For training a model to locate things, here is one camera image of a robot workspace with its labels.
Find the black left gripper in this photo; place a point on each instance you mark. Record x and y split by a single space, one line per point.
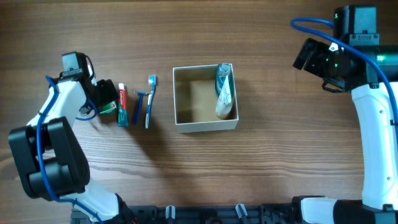
106 93

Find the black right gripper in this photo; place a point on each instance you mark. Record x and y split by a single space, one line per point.
305 53

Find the green Dettol soap box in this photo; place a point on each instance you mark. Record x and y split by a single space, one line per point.
109 108

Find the blue mouthwash bottle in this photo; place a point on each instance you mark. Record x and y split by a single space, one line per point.
223 71

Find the white leaf-print lotion tube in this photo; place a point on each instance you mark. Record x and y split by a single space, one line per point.
225 100

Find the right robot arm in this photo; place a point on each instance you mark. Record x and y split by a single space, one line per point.
355 30

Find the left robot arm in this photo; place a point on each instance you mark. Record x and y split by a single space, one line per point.
50 161

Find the Colgate toothpaste tube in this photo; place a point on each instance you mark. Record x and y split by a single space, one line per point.
122 109

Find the blue disposable razor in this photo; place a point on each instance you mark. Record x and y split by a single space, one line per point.
141 94

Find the blue white toothbrush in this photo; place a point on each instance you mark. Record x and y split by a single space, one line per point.
152 81

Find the white open cardboard box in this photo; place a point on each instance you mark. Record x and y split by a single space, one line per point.
195 100

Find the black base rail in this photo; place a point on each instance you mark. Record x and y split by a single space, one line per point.
217 214

